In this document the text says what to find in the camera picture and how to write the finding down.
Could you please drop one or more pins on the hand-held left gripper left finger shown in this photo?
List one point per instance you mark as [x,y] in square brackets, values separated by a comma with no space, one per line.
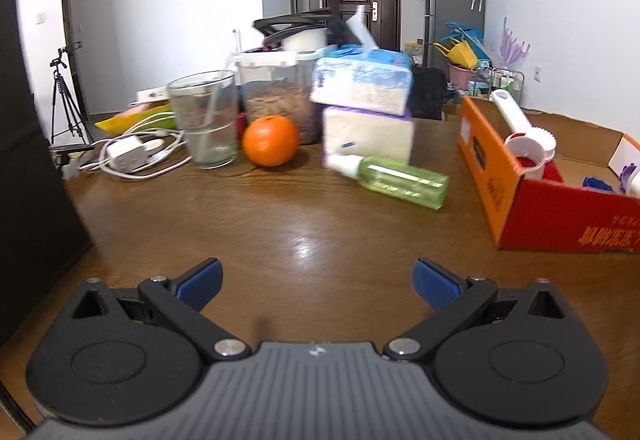
[200,284]

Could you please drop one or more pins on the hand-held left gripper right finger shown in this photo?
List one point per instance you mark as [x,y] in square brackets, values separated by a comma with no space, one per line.
[436,285]

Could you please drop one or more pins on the red cardboard box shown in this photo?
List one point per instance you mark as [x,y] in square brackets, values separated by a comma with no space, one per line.
[550,220]

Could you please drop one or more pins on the tall white cap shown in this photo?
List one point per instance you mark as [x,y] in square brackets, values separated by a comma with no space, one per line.
[525,154]

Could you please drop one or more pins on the small white cap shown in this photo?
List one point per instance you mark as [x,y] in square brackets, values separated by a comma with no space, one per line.
[545,142]

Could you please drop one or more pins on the red and white lint brush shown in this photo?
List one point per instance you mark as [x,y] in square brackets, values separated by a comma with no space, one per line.
[512,112]

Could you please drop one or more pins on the blue bottle cap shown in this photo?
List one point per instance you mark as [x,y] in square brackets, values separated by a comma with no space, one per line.
[597,184]

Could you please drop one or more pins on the purple bottle cap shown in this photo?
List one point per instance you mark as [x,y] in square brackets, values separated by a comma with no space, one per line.
[626,174]

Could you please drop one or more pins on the green spray bottle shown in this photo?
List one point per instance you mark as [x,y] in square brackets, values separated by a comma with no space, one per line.
[400,180]

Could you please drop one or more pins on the orange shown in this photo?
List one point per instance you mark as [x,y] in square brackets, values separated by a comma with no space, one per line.
[270,140]

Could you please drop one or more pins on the clear drinking glass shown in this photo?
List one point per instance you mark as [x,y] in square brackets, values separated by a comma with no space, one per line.
[205,119]

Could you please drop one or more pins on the yellow packet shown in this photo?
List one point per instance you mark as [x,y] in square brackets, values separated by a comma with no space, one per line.
[130,117]

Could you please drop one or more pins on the black backpack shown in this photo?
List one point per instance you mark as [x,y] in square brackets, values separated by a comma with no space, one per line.
[430,92]

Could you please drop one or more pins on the clear plastic food container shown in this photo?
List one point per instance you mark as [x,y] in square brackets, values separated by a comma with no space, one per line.
[275,94]

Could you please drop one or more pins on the pink bucket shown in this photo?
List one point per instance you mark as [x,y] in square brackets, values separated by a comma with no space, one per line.
[460,77]

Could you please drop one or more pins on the metal trolley rack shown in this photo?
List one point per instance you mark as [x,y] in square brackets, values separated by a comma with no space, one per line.
[500,82]

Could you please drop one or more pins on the blue tissue pack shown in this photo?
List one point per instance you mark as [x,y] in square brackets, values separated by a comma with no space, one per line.
[360,79]

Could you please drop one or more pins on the black tripod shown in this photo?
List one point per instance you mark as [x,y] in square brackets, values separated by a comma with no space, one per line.
[65,94]

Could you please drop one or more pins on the white wall outlet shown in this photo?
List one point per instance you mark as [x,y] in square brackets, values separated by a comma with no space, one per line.
[538,73]

